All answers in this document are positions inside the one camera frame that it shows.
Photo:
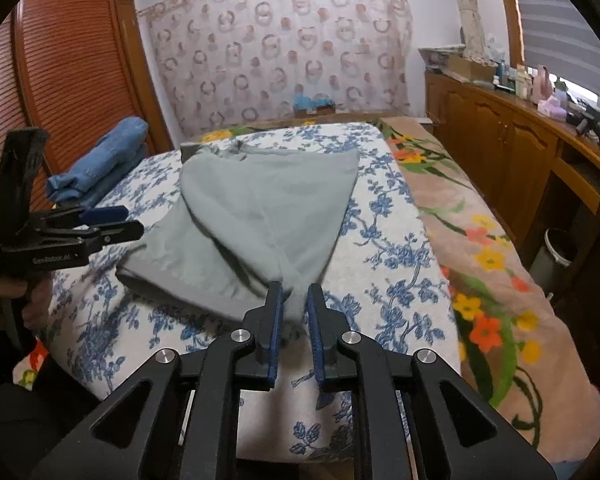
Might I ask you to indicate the flat cardboard box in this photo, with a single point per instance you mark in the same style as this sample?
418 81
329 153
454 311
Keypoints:
470 69

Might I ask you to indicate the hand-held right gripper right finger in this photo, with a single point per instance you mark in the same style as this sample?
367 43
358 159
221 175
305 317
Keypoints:
316 330

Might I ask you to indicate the grey-green pants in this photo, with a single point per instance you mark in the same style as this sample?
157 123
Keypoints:
260 210

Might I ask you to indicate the circle print curtain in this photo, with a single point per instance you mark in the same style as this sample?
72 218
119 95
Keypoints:
280 50

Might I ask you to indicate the blue plastic bag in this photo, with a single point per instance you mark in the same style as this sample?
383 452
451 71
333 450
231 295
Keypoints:
307 101

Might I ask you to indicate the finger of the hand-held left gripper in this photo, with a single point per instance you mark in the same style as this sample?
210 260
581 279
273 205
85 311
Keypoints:
122 232
105 216

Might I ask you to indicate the white jar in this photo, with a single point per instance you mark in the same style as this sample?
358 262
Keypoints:
522 82

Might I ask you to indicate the peach floral blanket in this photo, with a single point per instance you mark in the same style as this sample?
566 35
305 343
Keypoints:
480 240

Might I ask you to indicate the blue floral bed sheet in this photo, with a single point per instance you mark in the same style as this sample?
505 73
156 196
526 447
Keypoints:
390 240

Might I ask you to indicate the grey trash bin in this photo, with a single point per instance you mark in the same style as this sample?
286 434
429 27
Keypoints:
555 265

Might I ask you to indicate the black appliance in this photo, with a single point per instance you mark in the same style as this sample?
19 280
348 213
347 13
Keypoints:
587 120

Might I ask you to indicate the cream lace curtain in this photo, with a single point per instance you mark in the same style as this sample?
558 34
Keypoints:
472 10

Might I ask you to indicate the wooden window frame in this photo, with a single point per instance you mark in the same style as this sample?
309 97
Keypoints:
510 10

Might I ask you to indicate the lilac box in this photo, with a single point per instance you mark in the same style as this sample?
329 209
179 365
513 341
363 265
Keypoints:
551 108

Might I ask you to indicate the wooden louvered wardrobe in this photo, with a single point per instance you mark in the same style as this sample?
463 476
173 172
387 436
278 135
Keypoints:
55 85

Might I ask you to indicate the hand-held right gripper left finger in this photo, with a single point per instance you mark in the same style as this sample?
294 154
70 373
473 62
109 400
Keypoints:
274 330

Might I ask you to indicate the person's left hand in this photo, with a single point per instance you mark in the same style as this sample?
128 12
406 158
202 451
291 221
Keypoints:
37 302

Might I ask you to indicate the pink bottle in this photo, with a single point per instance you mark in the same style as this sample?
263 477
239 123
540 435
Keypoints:
542 85

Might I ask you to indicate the green bottle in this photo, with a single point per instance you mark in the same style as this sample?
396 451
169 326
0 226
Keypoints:
561 92

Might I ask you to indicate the wooden cabinet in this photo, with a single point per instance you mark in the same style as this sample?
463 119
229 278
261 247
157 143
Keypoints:
495 130

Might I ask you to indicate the folded blue jeans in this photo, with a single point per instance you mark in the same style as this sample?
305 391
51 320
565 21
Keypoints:
110 155

